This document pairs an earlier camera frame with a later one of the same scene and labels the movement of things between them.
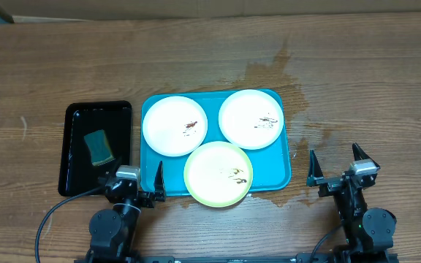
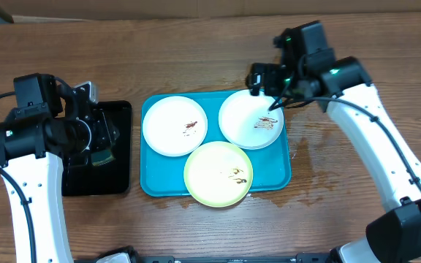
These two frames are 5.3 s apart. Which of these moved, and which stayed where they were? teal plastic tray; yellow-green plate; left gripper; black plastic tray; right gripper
Moved: left gripper; right gripper; teal plastic tray
Stayed: yellow-green plate; black plastic tray
